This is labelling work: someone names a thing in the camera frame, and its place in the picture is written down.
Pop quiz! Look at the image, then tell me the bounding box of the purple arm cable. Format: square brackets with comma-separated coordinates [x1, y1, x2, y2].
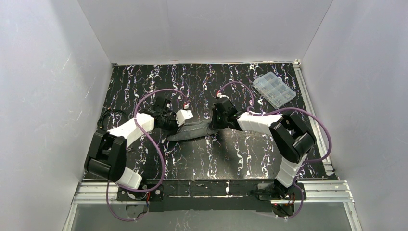
[216, 81, 332, 220]
[106, 89, 189, 222]

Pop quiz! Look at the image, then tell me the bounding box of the grey fabric napkin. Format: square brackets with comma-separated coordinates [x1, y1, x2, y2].
[167, 120, 220, 141]

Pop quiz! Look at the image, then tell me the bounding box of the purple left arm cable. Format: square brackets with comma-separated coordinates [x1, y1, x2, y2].
[106, 89, 189, 222]

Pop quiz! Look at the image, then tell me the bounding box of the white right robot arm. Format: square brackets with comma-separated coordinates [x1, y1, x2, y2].
[209, 94, 316, 189]

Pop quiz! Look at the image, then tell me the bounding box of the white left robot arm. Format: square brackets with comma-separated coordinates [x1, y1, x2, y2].
[84, 97, 193, 192]

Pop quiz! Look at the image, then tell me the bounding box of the clear plastic screw box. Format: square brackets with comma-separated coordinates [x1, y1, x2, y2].
[253, 72, 296, 109]

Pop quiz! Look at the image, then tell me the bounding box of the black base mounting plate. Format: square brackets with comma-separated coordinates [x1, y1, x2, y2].
[116, 178, 306, 219]

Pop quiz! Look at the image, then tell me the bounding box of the upper black coiled cable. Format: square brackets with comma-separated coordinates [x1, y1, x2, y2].
[97, 109, 128, 130]

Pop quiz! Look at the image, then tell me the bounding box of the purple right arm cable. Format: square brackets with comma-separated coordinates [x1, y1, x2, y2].
[216, 81, 332, 220]

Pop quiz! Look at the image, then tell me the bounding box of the aluminium front frame rail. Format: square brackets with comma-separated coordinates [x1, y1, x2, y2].
[73, 179, 354, 204]

